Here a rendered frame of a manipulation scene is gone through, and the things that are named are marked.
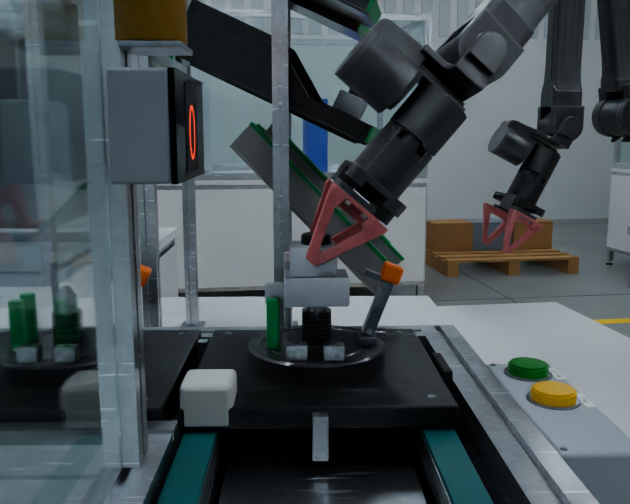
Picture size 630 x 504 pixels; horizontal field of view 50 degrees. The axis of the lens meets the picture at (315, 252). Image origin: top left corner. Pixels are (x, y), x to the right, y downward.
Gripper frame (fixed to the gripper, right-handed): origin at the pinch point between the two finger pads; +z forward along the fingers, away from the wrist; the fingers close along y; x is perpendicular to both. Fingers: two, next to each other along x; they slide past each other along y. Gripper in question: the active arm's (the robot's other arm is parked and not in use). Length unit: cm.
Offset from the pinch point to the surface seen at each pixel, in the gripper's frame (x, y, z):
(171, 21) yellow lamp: -19.8, 20.6, -7.7
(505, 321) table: 43, -54, -7
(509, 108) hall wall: 200, -889, -240
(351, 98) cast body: -5.6, -40.2, -18.0
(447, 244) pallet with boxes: 164, -547, -29
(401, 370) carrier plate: 13.9, 2.9, 3.3
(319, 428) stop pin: 8.2, 13.0, 10.0
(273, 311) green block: 0.4, 1.7, 7.0
